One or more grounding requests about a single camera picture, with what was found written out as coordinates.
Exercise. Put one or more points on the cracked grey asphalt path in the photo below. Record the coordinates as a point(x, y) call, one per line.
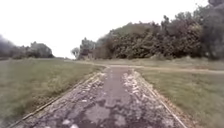
point(111, 100)

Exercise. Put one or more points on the wood of bushy trees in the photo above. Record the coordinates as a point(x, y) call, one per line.
point(156, 40)

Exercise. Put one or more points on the grass strip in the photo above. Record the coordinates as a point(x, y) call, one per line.
point(166, 62)

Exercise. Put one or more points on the small single tree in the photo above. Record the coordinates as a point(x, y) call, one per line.
point(75, 51)

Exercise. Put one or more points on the grass field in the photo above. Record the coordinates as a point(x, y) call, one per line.
point(190, 90)
point(33, 80)

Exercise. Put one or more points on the low clump of trees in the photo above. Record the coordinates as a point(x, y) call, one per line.
point(36, 50)

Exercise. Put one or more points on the robot's own part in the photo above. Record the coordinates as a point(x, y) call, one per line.
point(74, 126)

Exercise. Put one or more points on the pale dirt cross path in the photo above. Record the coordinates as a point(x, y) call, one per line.
point(173, 69)

